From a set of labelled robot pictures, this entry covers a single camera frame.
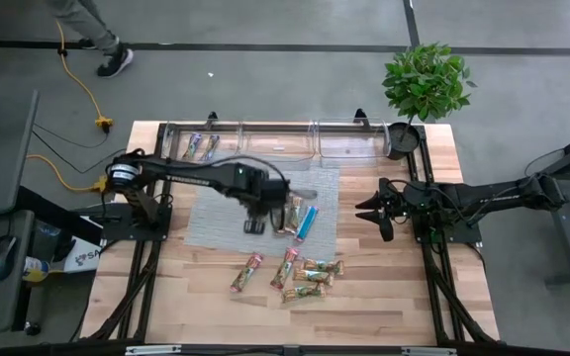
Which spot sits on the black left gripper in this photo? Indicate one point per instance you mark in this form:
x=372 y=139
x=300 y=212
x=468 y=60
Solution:
x=262 y=193

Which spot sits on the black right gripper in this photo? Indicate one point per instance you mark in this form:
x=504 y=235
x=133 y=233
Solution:
x=391 y=203

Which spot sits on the blue granola bar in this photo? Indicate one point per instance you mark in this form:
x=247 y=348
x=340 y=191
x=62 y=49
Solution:
x=308 y=223

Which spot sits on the red granola bar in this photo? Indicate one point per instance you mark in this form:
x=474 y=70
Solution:
x=285 y=268
x=246 y=272
x=294 y=213

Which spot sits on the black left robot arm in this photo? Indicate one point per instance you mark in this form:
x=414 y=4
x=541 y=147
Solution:
x=191 y=180

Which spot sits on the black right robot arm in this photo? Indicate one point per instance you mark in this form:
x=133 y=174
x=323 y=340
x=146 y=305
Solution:
x=488 y=195

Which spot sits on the grey woven mat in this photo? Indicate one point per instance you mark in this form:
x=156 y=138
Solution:
x=216 y=217

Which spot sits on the black plant pot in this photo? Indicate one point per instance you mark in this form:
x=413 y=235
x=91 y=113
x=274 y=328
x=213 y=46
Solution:
x=395 y=148

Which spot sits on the black table clamp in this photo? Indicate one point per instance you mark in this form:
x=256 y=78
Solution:
x=212 y=117
x=361 y=116

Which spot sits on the green leafy plant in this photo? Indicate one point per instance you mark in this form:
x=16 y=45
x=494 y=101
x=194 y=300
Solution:
x=423 y=81

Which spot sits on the white printed box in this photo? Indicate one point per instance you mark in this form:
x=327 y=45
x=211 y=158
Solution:
x=84 y=259

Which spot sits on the person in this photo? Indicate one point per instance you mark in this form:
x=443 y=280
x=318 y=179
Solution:
x=114 y=62

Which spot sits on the yellow white bottle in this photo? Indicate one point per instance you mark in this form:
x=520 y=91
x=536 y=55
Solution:
x=35 y=269

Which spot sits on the black computer mouse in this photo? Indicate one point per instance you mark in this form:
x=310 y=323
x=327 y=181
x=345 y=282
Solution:
x=0 y=254

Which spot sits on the black aluminium table frame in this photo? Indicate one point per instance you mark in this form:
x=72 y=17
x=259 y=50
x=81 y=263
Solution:
x=436 y=277

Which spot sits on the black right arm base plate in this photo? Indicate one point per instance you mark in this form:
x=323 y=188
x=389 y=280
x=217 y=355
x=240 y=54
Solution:
x=468 y=232

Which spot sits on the silver metal bracket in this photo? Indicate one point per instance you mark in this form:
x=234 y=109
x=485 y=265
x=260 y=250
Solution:
x=428 y=351
x=151 y=350

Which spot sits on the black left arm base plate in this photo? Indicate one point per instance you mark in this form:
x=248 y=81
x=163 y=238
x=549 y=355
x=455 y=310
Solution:
x=117 y=230

